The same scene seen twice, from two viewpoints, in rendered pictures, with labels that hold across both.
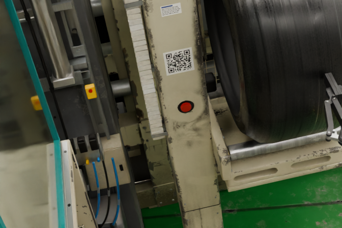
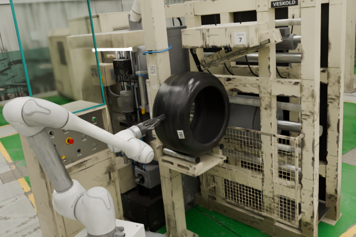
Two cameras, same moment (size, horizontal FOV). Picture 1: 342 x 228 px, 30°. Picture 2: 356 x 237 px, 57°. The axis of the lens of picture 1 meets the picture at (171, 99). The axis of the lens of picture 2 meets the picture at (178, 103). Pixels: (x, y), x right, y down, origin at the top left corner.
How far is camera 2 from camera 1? 205 cm
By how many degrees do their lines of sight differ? 50
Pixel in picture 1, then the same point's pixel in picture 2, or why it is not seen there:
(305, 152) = (183, 162)
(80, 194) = (107, 125)
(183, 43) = not seen: hidden behind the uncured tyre
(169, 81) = not seen: hidden behind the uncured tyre
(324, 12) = (172, 94)
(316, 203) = not seen: outside the picture
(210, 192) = (167, 171)
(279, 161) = (174, 160)
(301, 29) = (164, 97)
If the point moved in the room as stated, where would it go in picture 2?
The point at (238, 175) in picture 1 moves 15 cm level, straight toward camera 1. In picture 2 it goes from (162, 158) to (145, 165)
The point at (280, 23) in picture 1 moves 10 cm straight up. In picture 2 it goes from (161, 93) to (159, 79)
